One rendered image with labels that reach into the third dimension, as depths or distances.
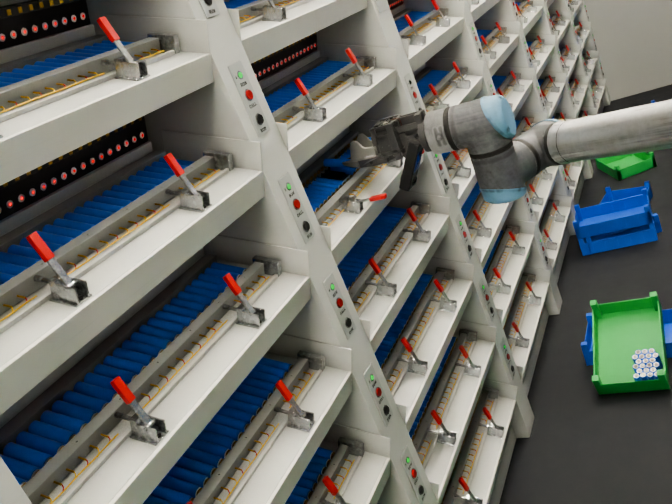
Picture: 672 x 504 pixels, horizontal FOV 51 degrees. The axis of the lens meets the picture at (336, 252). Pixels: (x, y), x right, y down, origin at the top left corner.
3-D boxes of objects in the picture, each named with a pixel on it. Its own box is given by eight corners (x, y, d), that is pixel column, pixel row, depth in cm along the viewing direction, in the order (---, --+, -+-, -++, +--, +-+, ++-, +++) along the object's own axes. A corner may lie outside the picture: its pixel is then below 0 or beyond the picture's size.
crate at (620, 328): (670, 389, 202) (664, 374, 198) (598, 394, 213) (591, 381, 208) (662, 305, 221) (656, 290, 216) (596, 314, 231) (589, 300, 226)
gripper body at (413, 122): (377, 119, 154) (428, 106, 148) (390, 156, 157) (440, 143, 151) (365, 130, 148) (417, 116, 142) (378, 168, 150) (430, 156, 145)
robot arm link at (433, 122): (462, 141, 149) (451, 157, 142) (441, 147, 152) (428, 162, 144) (450, 102, 146) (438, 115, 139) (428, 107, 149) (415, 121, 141)
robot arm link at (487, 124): (513, 147, 136) (499, 99, 133) (453, 161, 142) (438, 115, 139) (521, 130, 144) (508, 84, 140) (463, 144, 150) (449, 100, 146)
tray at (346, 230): (423, 160, 180) (424, 125, 175) (331, 272, 131) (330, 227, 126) (350, 152, 187) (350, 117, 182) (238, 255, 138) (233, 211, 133)
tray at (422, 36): (463, 31, 230) (465, -14, 223) (407, 77, 181) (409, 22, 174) (404, 28, 237) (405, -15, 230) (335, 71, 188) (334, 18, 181)
